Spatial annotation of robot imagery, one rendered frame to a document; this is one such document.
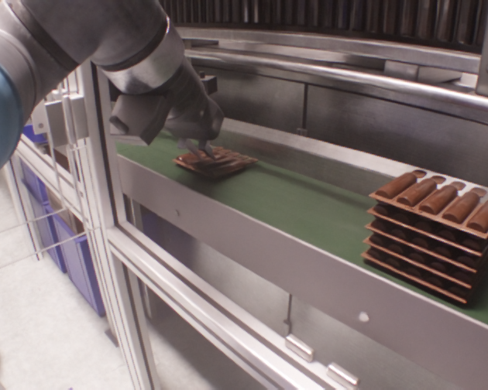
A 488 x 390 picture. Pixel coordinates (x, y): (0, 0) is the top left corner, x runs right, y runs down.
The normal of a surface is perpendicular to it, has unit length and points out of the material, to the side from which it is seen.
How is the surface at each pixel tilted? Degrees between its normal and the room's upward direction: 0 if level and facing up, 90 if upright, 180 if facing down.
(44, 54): 106
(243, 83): 90
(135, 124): 44
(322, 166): 90
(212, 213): 90
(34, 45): 93
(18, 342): 0
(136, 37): 112
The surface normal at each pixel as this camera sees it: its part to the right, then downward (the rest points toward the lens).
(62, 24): 0.44, 0.48
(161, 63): 0.68, 0.58
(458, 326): -0.72, 0.31
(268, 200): -0.03, -0.90
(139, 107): -0.29, -0.36
